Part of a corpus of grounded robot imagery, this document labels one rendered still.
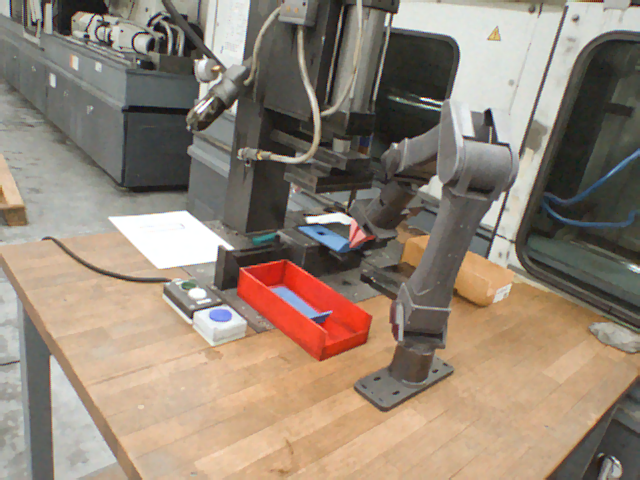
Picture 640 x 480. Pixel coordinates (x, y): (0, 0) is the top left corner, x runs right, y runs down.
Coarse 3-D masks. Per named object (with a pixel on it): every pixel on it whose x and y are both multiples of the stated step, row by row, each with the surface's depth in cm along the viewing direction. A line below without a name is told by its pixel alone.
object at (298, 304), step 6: (276, 288) 104; (282, 288) 105; (282, 294) 102; (288, 294) 103; (294, 300) 101; (300, 300) 101; (294, 306) 99; (300, 306) 99; (306, 306) 99; (306, 312) 97; (312, 312) 98; (330, 312) 94; (312, 318) 91; (318, 318) 93; (324, 318) 95
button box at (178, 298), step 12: (72, 252) 102; (84, 264) 99; (120, 276) 97; (132, 276) 97; (168, 288) 92; (180, 288) 92; (204, 288) 94; (168, 300) 93; (180, 300) 89; (192, 300) 89; (204, 300) 90; (216, 300) 91; (180, 312) 90; (192, 312) 87
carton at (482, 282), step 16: (416, 240) 132; (416, 256) 127; (480, 256) 127; (464, 272) 117; (480, 272) 127; (496, 272) 124; (512, 272) 121; (464, 288) 118; (480, 288) 115; (496, 288) 125; (480, 304) 115
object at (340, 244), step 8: (312, 232) 115; (320, 232) 117; (328, 232) 117; (320, 240) 112; (328, 240) 112; (336, 240) 113; (344, 240) 114; (336, 248) 109; (344, 248) 108; (352, 248) 111
